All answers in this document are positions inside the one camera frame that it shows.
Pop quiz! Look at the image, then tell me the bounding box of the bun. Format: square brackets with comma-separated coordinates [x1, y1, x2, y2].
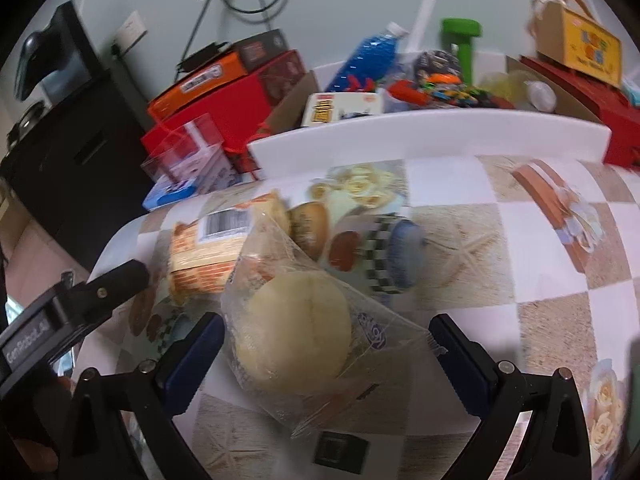
[220, 212, 448, 438]

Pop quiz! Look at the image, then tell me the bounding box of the blue white flat box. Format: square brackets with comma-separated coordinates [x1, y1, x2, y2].
[142, 142, 246, 211]

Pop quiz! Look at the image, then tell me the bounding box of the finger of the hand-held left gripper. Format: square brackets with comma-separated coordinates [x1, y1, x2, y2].
[75, 259, 152, 322]

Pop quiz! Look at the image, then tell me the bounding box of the black box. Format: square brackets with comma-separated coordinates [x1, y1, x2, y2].
[232, 29, 291, 68]

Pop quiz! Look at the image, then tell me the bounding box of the clear round ball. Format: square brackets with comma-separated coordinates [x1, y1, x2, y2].
[525, 80, 558, 111]

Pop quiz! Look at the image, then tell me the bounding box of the dark red printed box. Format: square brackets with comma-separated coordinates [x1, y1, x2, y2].
[250, 50, 308, 111]

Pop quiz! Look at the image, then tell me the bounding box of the black appliance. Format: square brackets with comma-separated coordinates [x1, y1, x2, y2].
[12, 0, 96, 103]

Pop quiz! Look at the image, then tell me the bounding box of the dark colourful bag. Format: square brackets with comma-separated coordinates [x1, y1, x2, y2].
[412, 50, 466, 91]

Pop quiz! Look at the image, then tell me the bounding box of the brick-pattern bread packet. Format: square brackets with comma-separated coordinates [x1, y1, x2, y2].
[167, 191, 291, 306]

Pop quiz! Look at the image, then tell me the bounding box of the black cable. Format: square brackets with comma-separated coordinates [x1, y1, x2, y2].
[180, 0, 291, 61]

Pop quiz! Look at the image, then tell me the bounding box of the white foam board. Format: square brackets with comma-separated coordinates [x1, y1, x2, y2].
[247, 108, 612, 181]

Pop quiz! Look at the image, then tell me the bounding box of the person's left hand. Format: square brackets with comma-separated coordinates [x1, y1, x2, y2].
[0, 375, 76, 480]

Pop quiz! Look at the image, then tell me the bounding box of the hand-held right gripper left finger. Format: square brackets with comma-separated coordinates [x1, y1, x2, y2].
[60, 311, 227, 480]

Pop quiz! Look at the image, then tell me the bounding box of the green dumbbell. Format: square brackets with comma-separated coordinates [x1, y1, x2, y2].
[440, 17, 483, 86]

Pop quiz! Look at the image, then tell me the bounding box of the black cabinet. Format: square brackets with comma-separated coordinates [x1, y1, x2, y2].
[0, 67, 151, 271]

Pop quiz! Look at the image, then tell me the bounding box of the blue plastic bottle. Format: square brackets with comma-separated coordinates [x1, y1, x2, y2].
[325, 22, 411, 93]

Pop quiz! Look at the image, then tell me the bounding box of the black power adapter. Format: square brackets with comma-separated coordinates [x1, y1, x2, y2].
[177, 42, 233, 73]

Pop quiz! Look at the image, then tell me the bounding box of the plain red box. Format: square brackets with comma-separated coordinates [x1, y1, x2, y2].
[140, 77, 281, 181]

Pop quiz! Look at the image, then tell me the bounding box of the red plastic toy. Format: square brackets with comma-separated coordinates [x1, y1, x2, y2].
[387, 80, 426, 106]

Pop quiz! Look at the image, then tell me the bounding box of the clear plastic box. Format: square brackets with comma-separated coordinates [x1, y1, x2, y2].
[141, 112, 226, 183]

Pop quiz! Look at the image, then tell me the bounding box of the large red gift box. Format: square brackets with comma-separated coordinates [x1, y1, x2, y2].
[520, 55, 640, 166]

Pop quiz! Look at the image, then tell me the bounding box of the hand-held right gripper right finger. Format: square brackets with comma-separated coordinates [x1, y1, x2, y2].
[428, 313, 593, 480]

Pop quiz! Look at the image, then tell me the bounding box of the yellow gift box with handle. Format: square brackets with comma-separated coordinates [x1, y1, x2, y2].
[530, 0, 623, 88]

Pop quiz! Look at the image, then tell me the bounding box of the white yellow-print box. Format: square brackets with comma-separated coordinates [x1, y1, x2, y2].
[300, 91, 386, 128]

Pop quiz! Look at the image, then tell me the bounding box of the white wall outlet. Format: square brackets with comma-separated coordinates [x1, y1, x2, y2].
[110, 10, 148, 56]

